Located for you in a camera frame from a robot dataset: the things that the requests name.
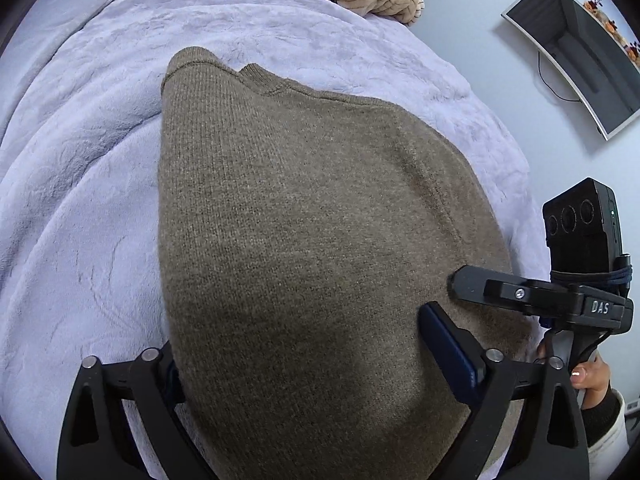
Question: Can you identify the olive brown knit sweater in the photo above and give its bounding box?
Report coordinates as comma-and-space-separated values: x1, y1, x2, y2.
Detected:
158, 48, 530, 479

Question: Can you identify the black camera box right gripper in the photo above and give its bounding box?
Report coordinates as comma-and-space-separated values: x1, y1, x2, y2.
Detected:
542, 178, 632, 294

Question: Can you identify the right forearm white sleeve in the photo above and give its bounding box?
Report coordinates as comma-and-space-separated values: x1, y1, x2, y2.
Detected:
582, 388, 629, 480

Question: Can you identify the lavender plush bed blanket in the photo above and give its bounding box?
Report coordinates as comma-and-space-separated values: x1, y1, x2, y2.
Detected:
1, 0, 550, 479

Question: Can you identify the right hand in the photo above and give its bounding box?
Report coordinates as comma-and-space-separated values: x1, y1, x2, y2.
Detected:
570, 351, 611, 410

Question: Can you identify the wall mounted television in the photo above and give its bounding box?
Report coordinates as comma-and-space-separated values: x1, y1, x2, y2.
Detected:
502, 0, 639, 140

